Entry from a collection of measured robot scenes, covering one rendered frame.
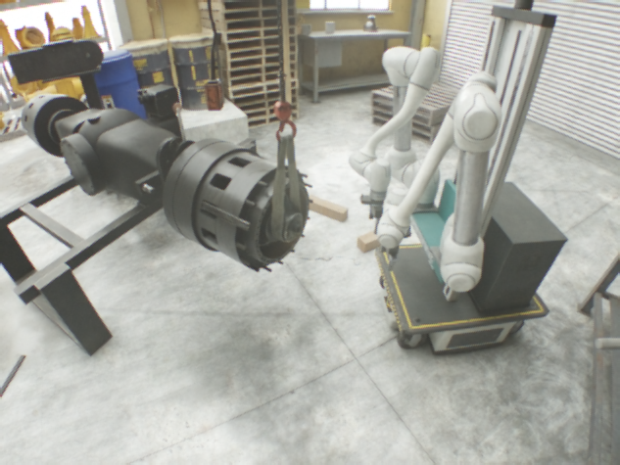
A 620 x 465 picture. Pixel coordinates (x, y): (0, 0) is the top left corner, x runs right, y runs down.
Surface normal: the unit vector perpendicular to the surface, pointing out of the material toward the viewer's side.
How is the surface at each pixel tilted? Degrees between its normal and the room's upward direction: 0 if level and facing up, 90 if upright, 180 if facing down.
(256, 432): 0
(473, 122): 84
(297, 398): 0
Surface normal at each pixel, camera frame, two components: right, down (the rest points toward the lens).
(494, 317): 0.00, -0.78
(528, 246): 0.08, 0.62
